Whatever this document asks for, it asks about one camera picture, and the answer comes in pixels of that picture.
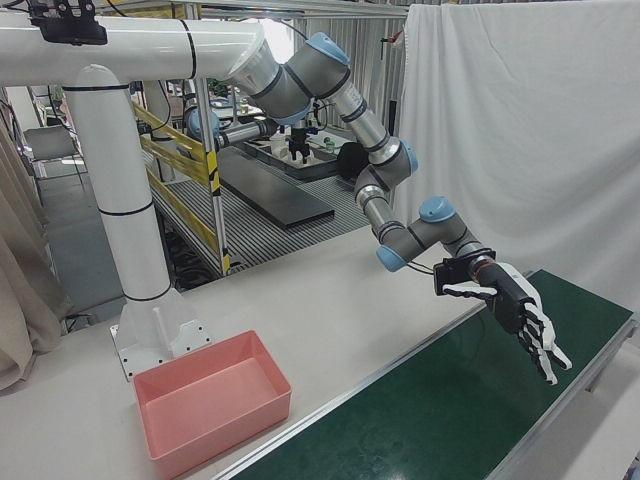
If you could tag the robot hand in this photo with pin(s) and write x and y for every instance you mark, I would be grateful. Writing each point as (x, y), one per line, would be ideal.
(512, 305)

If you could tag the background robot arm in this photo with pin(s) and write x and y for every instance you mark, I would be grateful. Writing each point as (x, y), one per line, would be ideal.
(235, 132)

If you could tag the UR5e robot arm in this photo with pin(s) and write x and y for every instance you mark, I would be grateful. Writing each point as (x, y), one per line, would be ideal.
(365, 125)

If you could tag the pink plastic basket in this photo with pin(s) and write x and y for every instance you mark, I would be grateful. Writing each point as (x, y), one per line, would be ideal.
(215, 435)

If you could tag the green belt conveyor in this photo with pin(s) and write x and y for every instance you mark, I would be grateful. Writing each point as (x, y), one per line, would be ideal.
(450, 400)

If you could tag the white curtain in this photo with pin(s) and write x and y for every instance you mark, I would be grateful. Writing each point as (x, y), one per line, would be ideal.
(525, 125)

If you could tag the grey bin tray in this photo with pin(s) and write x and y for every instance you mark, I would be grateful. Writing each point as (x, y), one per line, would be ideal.
(310, 167)

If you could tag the long black tray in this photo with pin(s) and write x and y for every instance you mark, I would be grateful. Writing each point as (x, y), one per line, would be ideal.
(280, 200)

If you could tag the black background gripper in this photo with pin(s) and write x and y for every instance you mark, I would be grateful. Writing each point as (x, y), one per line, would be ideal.
(300, 145)

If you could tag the red clamp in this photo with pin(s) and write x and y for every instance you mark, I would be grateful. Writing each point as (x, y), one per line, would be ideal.
(395, 39)

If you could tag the yellow black safety railing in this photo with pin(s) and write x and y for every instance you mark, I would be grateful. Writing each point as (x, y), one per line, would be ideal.
(212, 165)

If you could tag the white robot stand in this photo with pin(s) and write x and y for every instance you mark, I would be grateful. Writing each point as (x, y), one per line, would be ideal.
(120, 175)

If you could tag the grey chair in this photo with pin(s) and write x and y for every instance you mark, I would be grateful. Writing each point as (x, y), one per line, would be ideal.
(50, 145)

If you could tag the beige curtain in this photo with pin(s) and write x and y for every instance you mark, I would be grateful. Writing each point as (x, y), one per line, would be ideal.
(20, 300)

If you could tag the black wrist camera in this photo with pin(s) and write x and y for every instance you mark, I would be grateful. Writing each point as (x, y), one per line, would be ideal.
(452, 272)

